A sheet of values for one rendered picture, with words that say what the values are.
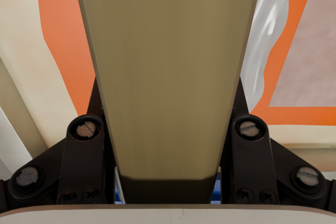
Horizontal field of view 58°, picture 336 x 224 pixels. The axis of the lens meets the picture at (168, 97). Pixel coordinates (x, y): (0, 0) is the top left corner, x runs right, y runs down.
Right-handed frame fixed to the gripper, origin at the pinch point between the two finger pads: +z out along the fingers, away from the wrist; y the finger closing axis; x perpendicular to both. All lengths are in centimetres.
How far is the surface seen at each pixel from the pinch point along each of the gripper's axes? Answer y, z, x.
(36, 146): -15.8, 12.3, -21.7
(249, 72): 8.0, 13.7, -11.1
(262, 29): 8.1, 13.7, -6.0
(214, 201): 6.0, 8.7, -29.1
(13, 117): -15.8, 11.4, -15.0
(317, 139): 19.1, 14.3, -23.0
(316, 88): 15.6, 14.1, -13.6
